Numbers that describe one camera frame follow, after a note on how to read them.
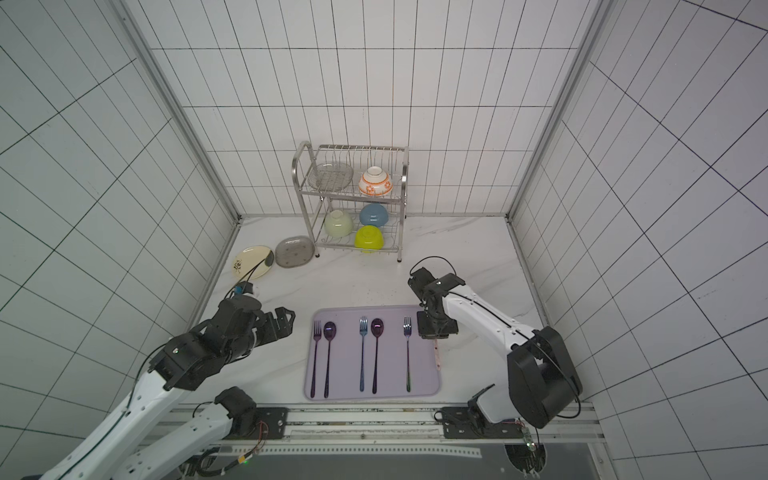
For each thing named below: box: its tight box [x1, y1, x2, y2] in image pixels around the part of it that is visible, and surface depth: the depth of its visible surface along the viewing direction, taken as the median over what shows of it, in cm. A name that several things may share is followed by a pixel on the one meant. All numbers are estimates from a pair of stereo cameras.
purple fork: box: [310, 320, 322, 398], surface depth 89 cm
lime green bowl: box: [354, 225, 385, 253], surface depth 105 cm
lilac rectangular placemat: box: [304, 305, 441, 401], surface depth 85 cm
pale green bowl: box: [324, 210, 353, 238], surface depth 109 cm
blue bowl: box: [359, 202, 389, 227], surface depth 115 cm
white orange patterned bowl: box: [358, 166, 393, 197], surface depth 89 cm
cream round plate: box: [232, 245, 272, 280], surface depth 108 cm
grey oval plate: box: [274, 235, 316, 269], surface depth 110 cm
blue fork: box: [359, 316, 368, 392], surface depth 91 cm
